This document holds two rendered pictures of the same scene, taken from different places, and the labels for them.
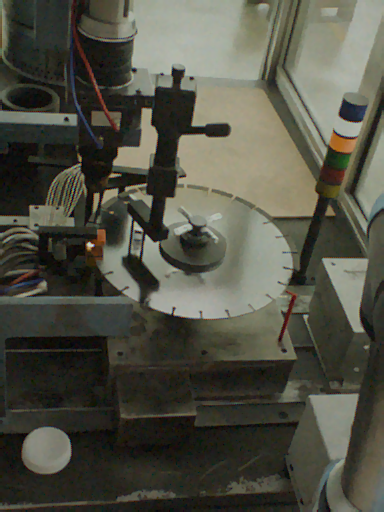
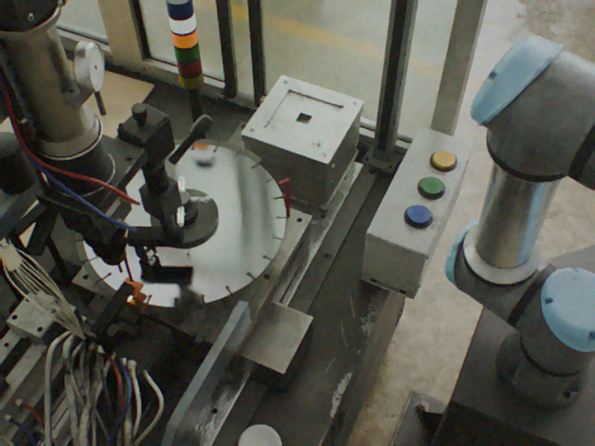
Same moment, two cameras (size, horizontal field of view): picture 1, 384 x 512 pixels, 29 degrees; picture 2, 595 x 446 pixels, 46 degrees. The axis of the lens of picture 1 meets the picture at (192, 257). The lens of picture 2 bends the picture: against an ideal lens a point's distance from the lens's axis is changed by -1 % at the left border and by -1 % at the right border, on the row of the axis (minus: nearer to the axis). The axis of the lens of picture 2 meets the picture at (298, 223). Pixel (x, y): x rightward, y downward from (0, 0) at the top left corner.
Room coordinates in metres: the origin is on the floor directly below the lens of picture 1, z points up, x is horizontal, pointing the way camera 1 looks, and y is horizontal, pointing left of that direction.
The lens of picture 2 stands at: (0.35, 0.40, 1.87)
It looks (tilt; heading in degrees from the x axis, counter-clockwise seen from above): 54 degrees down; 311
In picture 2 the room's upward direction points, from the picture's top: straight up
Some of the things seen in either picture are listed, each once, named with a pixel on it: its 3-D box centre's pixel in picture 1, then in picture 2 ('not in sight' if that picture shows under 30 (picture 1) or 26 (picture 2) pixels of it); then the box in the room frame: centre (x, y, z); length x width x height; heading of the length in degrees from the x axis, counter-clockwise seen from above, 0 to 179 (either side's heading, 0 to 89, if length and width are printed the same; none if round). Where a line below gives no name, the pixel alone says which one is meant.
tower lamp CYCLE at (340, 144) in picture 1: (343, 139); (184, 33); (1.15, -0.22, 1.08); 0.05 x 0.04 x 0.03; 16
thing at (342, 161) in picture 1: (338, 154); (187, 48); (1.15, -0.22, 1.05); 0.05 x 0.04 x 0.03; 16
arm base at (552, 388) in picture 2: not in sight; (548, 353); (0.37, -0.27, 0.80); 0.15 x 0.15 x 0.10
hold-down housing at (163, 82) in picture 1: (169, 133); (152, 163); (0.89, 0.06, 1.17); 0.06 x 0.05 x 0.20; 97
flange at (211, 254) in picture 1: (194, 240); (183, 213); (0.94, 0.00, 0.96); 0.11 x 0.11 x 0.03
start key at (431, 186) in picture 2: not in sight; (431, 188); (0.69, -0.35, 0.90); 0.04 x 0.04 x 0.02
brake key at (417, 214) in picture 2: not in sight; (418, 216); (0.67, -0.29, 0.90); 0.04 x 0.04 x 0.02
